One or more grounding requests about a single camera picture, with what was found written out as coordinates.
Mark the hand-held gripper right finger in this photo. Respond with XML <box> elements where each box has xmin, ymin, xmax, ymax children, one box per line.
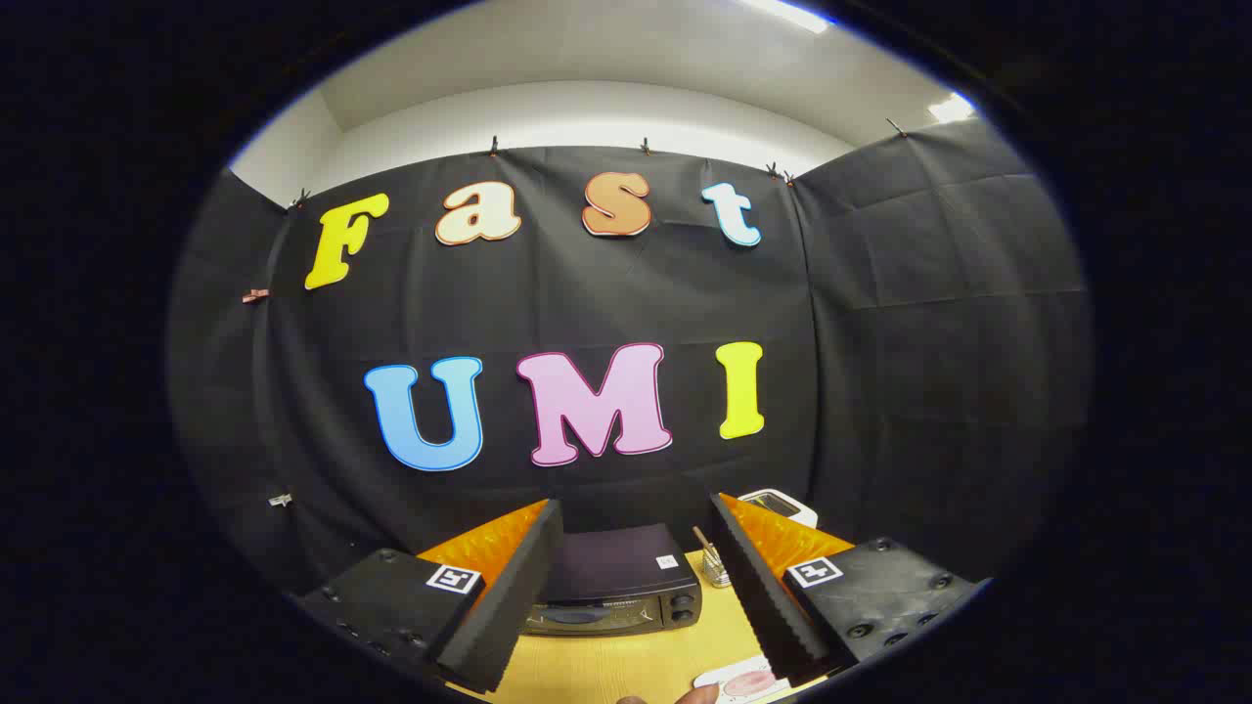
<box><xmin>706</xmin><ymin>492</ymin><xmax>989</xmax><ymax>685</ymax></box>

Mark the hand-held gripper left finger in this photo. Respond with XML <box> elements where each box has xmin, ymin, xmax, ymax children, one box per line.
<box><xmin>293</xmin><ymin>499</ymin><xmax>565</xmax><ymax>695</ymax></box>

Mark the black toaster oven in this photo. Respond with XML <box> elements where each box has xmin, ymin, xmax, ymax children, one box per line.
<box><xmin>523</xmin><ymin>523</ymin><xmax>703</xmax><ymax>638</ymax></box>

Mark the white square food plate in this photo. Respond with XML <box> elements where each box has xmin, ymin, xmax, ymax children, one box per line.
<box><xmin>693</xmin><ymin>657</ymin><xmax>793</xmax><ymax>704</ymax></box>

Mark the white bread toaster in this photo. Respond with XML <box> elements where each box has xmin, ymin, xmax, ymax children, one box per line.
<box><xmin>738</xmin><ymin>488</ymin><xmax>819</xmax><ymax>530</ymax></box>

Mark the ceiling light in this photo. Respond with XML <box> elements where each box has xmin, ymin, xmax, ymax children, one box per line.
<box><xmin>924</xmin><ymin>91</ymin><xmax>979</xmax><ymax>125</ymax></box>

